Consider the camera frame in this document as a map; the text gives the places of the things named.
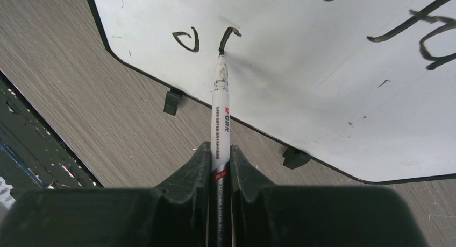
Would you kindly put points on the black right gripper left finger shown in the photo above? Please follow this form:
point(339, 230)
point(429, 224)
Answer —
point(173, 213)

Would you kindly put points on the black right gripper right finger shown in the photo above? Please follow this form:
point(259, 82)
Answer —
point(268, 214)

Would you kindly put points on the white whiteboard marker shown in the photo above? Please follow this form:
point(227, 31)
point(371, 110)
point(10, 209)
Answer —
point(219, 233)

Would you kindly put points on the small black-framed whiteboard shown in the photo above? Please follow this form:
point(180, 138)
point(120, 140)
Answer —
point(365, 86)

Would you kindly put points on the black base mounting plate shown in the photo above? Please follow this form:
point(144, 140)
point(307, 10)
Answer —
point(30, 141)

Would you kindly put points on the white slotted cable duct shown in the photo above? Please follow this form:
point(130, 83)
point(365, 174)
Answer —
point(7, 200)

